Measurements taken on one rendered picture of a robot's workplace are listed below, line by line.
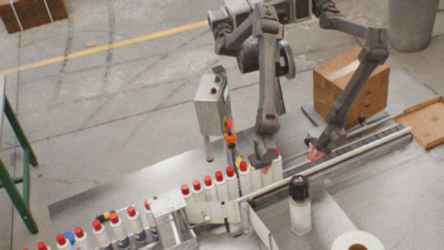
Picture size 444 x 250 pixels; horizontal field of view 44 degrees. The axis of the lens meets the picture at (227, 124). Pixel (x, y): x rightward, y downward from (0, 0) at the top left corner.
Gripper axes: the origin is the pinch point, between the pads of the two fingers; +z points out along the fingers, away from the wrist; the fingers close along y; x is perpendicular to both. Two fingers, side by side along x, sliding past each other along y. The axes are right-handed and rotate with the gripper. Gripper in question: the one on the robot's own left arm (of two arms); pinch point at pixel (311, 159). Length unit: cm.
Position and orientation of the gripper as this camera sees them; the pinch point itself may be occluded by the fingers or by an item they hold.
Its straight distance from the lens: 262.6
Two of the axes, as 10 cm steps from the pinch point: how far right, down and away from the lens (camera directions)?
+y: 4.1, 5.5, -7.3
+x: 7.8, 2.1, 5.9
